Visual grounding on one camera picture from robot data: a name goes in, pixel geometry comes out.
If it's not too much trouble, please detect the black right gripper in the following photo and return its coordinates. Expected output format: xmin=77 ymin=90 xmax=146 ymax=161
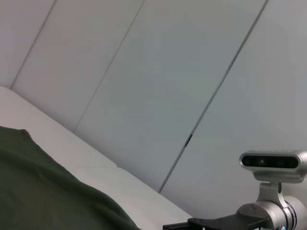
xmin=163 ymin=214 xmax=250 ymax=230

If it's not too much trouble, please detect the dark green FREE t-shirt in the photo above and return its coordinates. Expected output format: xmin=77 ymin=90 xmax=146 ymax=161
xmin=0 ymin=126 xmax=142 ymax=230

